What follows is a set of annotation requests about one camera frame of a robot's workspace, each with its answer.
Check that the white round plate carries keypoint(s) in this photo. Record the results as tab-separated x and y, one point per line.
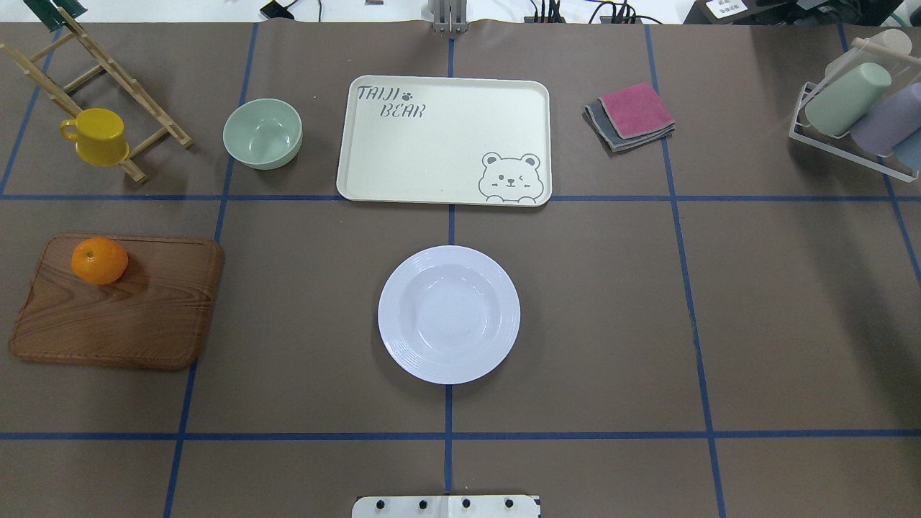
449	315

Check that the orange fruit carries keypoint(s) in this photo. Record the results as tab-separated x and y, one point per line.
99	261

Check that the cream bear tray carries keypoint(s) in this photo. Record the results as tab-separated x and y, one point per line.
410	139

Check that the grey cloth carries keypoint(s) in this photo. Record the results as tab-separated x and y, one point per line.
599	120

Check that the green bowl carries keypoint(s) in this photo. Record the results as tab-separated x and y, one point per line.
263	134

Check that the wooden cutting board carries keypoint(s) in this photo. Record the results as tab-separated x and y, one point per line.
157	315

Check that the yellow mug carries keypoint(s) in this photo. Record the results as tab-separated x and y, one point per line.
98	137

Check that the green cup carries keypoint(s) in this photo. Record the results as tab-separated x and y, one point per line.
835	109

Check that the wooden drying rack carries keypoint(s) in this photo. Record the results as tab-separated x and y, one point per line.
56	14

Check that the purple cup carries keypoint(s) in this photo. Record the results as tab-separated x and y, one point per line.
889	122

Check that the blue cup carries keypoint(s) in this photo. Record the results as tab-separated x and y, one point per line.
908	151

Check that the beige cup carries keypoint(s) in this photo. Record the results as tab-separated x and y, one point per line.
891	39

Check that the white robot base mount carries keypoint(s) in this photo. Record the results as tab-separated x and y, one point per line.
490	505

